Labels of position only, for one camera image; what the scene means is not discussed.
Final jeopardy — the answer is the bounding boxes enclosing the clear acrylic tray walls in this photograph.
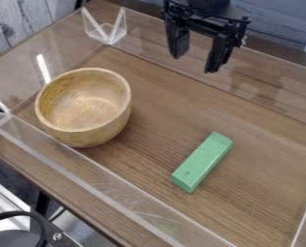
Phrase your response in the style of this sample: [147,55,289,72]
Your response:
[0,0,306,247]

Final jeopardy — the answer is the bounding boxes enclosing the black cable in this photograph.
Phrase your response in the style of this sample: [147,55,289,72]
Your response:
[0,210,50,247]

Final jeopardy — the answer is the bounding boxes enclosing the black metal bracket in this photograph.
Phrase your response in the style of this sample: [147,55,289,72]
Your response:
[43,220,83,247]

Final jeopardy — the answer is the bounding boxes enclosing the green rectangular block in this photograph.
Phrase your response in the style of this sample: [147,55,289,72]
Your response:
[171,131,234,193]

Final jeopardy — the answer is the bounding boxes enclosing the black table leg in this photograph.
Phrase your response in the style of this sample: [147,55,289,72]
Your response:
[35,192,51,216]

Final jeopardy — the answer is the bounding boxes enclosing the brown wooden bowl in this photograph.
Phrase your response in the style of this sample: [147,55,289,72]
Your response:
[34,68,133,148]

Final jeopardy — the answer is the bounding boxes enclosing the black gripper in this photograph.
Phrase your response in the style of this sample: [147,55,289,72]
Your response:
[162,0,250,73]

